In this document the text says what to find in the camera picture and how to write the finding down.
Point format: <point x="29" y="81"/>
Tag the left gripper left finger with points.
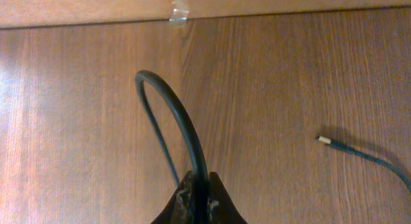
<point x="179" y="209"/>

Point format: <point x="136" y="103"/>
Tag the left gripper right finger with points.
<point x="221" y="209"/>

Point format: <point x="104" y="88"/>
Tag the clear tape piece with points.
<point x="179" y="13"/>

